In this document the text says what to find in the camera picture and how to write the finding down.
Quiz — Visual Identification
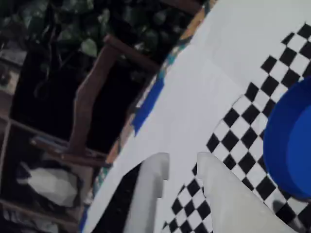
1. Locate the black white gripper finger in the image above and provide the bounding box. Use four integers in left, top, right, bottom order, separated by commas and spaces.
110, 153, 170, 233

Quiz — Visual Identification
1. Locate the blue round box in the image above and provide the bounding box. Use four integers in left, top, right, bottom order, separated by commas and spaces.
263, 76, 311, 201

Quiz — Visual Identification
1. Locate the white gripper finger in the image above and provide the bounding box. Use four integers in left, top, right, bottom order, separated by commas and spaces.
196, 152, 292, 233

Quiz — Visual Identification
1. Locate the white mat with checkered print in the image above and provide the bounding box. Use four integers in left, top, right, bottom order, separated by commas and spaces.
80, 0, 311, 233

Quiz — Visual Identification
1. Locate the brown wooden chair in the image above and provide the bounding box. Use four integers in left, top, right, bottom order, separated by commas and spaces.
30, 35, 161, 168

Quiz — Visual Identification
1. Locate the white bundle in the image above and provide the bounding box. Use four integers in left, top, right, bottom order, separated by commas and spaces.
16, 167, 79, 207

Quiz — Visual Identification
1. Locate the blue tape strip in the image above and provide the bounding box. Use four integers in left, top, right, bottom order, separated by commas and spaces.
132, 77, 166, 136
78, 208, 90, 233

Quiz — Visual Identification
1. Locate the green leafy houseplant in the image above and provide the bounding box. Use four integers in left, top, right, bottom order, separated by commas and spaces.
0, 0, 202, 81

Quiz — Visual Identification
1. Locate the colourful patterned tablecloth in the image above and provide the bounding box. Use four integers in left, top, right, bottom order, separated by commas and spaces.
82, 0, 218, 219

